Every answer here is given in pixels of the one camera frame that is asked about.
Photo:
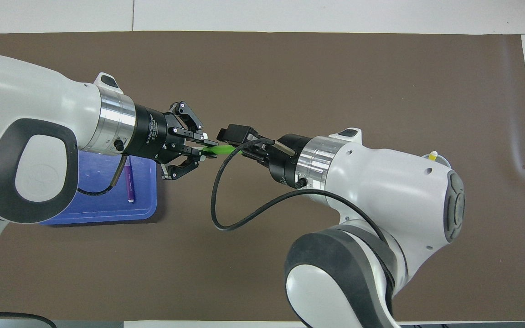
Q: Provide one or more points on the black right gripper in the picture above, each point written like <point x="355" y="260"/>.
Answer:
<point x="290" y="159"/>

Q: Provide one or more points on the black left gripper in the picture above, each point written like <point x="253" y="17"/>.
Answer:
<point x="153" y="134"/>

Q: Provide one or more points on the green marker pen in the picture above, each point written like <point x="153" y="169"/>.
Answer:
<point x="220" y="149"/>

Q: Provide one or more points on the purple marker pen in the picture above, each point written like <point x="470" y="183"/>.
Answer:
<point x="130" y="187"/>

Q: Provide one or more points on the yellow marker pen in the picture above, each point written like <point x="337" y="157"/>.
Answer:
<point x="433" y="156"/>

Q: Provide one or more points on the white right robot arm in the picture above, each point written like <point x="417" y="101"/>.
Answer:
<point x="381" y="191"/>

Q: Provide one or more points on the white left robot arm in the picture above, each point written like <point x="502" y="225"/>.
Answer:
<point x="25" y="100"/>

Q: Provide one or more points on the brown table mat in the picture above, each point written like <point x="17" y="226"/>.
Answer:
<point x="290" y="68"/>

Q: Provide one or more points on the blue plastic tray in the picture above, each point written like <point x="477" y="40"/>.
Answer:
<point x="107" y="205"/>

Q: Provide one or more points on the translucent plastic cup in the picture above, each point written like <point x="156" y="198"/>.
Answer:
<point x="445" y="160"/>

